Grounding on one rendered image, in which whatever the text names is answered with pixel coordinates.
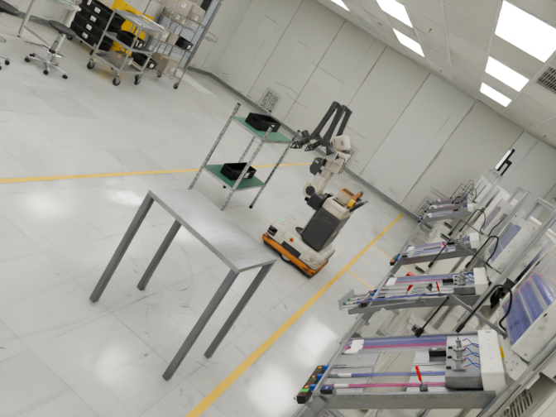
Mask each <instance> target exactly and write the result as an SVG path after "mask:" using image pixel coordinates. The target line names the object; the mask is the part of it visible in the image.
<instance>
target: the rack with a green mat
mask: <svg viewBox="0 0 556 417"><path fill-rule="evenodd" d="M240 106H241V104H240V103H237V105H236V107H235V108H234V109H233V111H232V113H231V115H230V117H229V119H228V120H227V122H226V124H225V125H224V127H223V129H222V131H221V132H220V134H219V135H218V138H217V140H216V141H215V143H214V144H213V146H212V148H211V150H210V151H209V153H208V154H207V156H206V158H205V160H204V162H203V164H202V165H201V166H200V168H199V170H198V172H197V174H196V176H195V177H194V179H193V181H192V182H191V184H190V186H189V188H188V189H192V188H193V186H194V184H195V182H196V181H197V179H198V178H199V176H200V174H201V172H202V171H203V170H205V171H206V172H208V173H209V174H210V175H211V176H212V177H214V178H215V179H216V180H218V181H219V182H221V183H222V184H223V188H224V189H226V187H227V188H229V189H230V190H231V191H230V193H229V194H228V196H227V198H226V199H225V200H224V202H223V204H222V206H221V208H220V210H222V211H223V209H224V208H225V206H226V204H227V203H228V201H229V200H230V198H231V196H232V194H233V193H234V192H235V191H241V190H246V189H255V188H261V189H260V191H259V192H258V194H257V195H256V197H255V198H254V200H253V201H252V203H251V205H250V206H249V208H250V209H252V207H253V205H254V204H255V202H256V201H257V199H258V198H259V196H260V195H261V193H262V191H263V189H264V188H265V187H266V185H267V183H268V182H269V180H270V179H271V177H272V176H273V174H274V173H275V171H276V169H277V167H278V166H279V164H280V163H281V162H282V160H283V158H284V157H285V155H286V153H287V151H288V150H289V149H290V147H291V146H292V144H293V142H294V141H295V139H296V137H297V136H298V135H299V133H300V130H297V132H296V134H295V135H294V136H293V138H292V140H290V139H289V138H287V137H286V136H284V135H283V134H281V133H280V132H278V131H277V132H271V130H272V129H273V126H270V127H269V128H268V130H267V132H264V131H258V130H256V129H255V128H253V127H252V126H250V125H249V124H247V123H246V122H245V120H246V118H244V117H235V114H236V112H237V110H238V109H239V107H240ZM232 120H233V121H234V122H235V123H237V124H238V125H239V126H241V127H242V128H244V129H245V130H247V131H248V132H250V133H251V134H252V135H253V138H252V139H251V141H250V142H249V144H248V146H247V148H246V150H245V151H244V152H243V154H242V156H241V158H240V159H239V161H238V163H241V162H242V160H243V158H244V157H245V155H246V154H247V152H248V150H249V149H250V147H251V145H252V143H253V142H254V141H255V139H256V138H258V139H259V140H260V141H261V142H260V143H259V145H258V147H257V148H256V150H255V151H254V153H253V155H252V157H251V159H250V160H249V161H248V162H247V165H246V166H245V168H244V170H243V171H242V173H241V174H240V176H239V177H238V179H237V180H230V179H228V178H227V177H226V176H224V175H223V174H221V173H220V170H221V169H222V167H223V164H219V165H206V164H207V162H208V161H209V158H210V156H211V155H212V154H213V152H214V150H215V148H216V146H217V145H218V143H219V141H220V140H221V138H222V136H223V134H224V133H225V131H226V130H227V128H228V126H229V124H230V122H231V121H232ZM264 142H267V143H280V144H289V145H288V146H287V147H286V149H285V151H284V152H283V154H282V156H281V157H280V159H279V160H278V162H277V163H276V165H275V167H274V169H273V170H272V172H271V173H270V174H269V176H268V178H267V179H266V181H265V183H264V182H262V181H261V180H259V179H258V178H257V177H256V176H253V177H252V178H251V179H244V180H242V178H243V176H244V175H245V174H246V172H247V170H248V168H249V167H250V165H251V163H252V162H253V160H254V159H255V157H256V155H257V153H258V152H259V150H260V149H261V147H262V145H263V144H264Z"/></svg>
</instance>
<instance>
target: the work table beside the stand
mask: <svg viewBox="0 0 556 417"><path fill-rule="evenodd" d="M154 201H156V202H157V203H158V204H159V205H160V206H161V207H162V208H163V209H165V210H166V211H167V212H168V213H169V214H170V215H171V216H172V217H174V218H175V221H174V223H173V224H172V226H171V228H170V230H169V232H168V233H167V234H166V236H165V239H164V240H163V242H162V244H161V245H160V247H159V249H158V250H157V252H156V254H155V255H154V257H153V259H152V260H151V263H150V264H149V266H148V267H147V269H146V271H145V273H144V274H143V276H142V278H141V279H140V281H139V283H138V284H137V288H138V289H139V290H144V289H145V287H146V285H147V283H148V281H149V280H150V278H151V277H152V275H153V273H154V271H155V270H156V268H157V267H158V265H159V263H160V262H161V259H162V258H163V256H164V255H165V253H166V251H167V249H168V248H169V246H170V244H171V243H172V241H173V239H174V238H175V235H176V234H177V232H178V231H179V230H180V227H181V226H182V225H183V226H184V227H185V228H186V229H187V230H188V231H189V232H191V233H192V234H193V235H194V236H195V237H196V238H197V239H199V240H200V241H201V242H202V243H203V244H204V245H205V246H206V247H207V248H208V249H209V250H210V251H211V252H212V253H213V254H215V255H216V256H217V257H218V258H219V259H220V260H221V261H223V262H224V263H225V264H226V265H227V266H228V267H229V268H230V269H231V270H230V271H229V272H228V274H227V276H226V277H225V279H224V280H223V282H222V284H221V285H220V286H219V288H218V290H217V291H216V293H215V294H214V296H213V298H212V299H211V300H210V302H209V303H208V305H207V307H206V309H205V310H204V312H203V313H202V314H201V316H200V317H199V319H198V321H197V323H196V324H195V326H194V327H193V328H192V330H191V331H190V333H189V335H188V337H187V338H186V339H185V341H184V342H183V344H182V346H181V347H180V349H179V351H178V352H177V353H176V354H175V356H174V358H173V360H172V361H171V363H170V365H169V366H168V367H167V368H166V370H165V372H164V374H163V375H162V377H163V378H164V379H165V380H166V381H168V380H169V379H171V377H172V376H173V375H174V374H175V372H176V370H177V369H178V367H179V366H180V364H181V363H182V361H183V360H184V358H185V356H186V355H187V353H188V352H189V350H190V349H191V348H192V346H193V344H194V342H195V341H196V339H197V338H198V336H199V335H200V334H201V332H202V331H203V329H204V327H205V325H206V324H207V322H208V321H209V320H210V318H211V317H212V315H213V313H214V312H215V310H216V309H217V307H218V306H219V304H220V303H221V301H222V300H223V298H224V296H225V295H226V294H227V292H228V291H229V289H230V288H231V286H232V284H233V282H234V281H235V280H236V279H237V277H238V275H239V274H240V272H244V271H249V270H251V269H254V268H257V267H260V266H262V268H261V269H260V270H259V272H258V273H257V275H256V277H255V278H254V280H253V281H252V283H251V284H250V285H249V287H248V288H247V290H246V292H245V293H244V295H243V296H242V298H241V299H240V300H239V302H238V303H237V305H236V307H235V308H234V310H233V311H232V312H231V314H230V315H229V317H228V319H227V320H226V322H225V323H224V325H223V326H222V328H221V329H220V331H219V332H218V334H217V336H216V337H215V339H214V340H213V341H212V343H211V344H210V346H209V347H208V349H207V351H206V352H205V354H204V355H205V356H206V358H208V359H209V358H211V356H212V355H213V354H214V353H215V351H216V350H217V348H218V346H219V345H220V343H221V342H222V341H223V339H224V338H225V336H226V335H227V333H228V331H229V330H230V328H231V327H232V326H233V324H234V323H235V321H236V320H237V318H238V317H239V315H240V314H241V312H242V311H243V310H244V308H245V307H246V305H247V303H248V302H249V300H250V299H251V297H252V296H253V295H254V293H255V292H256V290H257V288H258V287H259V285H260V284H261V283H262V281H263V280H264V278H265V277H266V275H267V274H268V272H269V271H270V269H271V268H272V267H273V265H274V264H275V262H276V260H277V258H276V257H275V256H274V255H273V254H272V253H270V252H269V251H268V250H267V249H265V248H264V247H263V246H262V245H261V244H260V243H259V242H258V241H257V240H256V239H254V238H253V237H252V236H251V235H250V234H248V233H247V232H246V231H245V230H244V229H242V228H241V227H240V226H239V225H237V224H236V223H235V222H234V221H233V220H231V219H230V217H229V216H227V215H226V214H225V213H224V212H223V211H222V210H220V209H219V208H218V207H217V206H216V205H214V204H213V203H212V202H211V201H209V200H208V199H207V198H206V197H205V196H203V195H202V194H201V193H200V192H199V191H198V190H196V189H149V191H148V193H147V194H146V197H145V198H144V200H143V201H142V203H141V206H140V208H139V209H138V210H137V213H136V215H135V217H134V218H133V220H132V222H131V224H130V225H129V227H128V229H127V231H126V232H125V234H124V236H123V238H122V240H121V241H120V243H119V245H118V247H117V249H116V251H115V252H114V254H113V256H112V258H111V260H110V262H109V263H108V265H107V267H106V269H105V271H104V272H103V274H102V276H101V278H100V279H99V281H98V283H97V285H96V286H95V288H94V290H93V293H92V294H91V295H90V297H89V299H90V300H91V301H92V302H93V303H94V302H98V300H99V299H100V297H101V295H102V293H103V292H104V290H105V288H106V286H107V285H108V282H109V281H110V279H111V278H112V276H113V273H114V271H115V270H116V269H117V266H118V265H119V263H120V261H121V259H122V258H123V256H124V254H125V252H126V251H127V249H128V247H129V245H130V244H131V242H132V239H133V238H134V237H135V235H136V233H137V231H138V229H139V227H140V226H141V224H142V222H143V220H144V218H145V217H146V215H147V213H148V211H149V210H150V208H151V206H152V205H153V203H154Z"/></svg>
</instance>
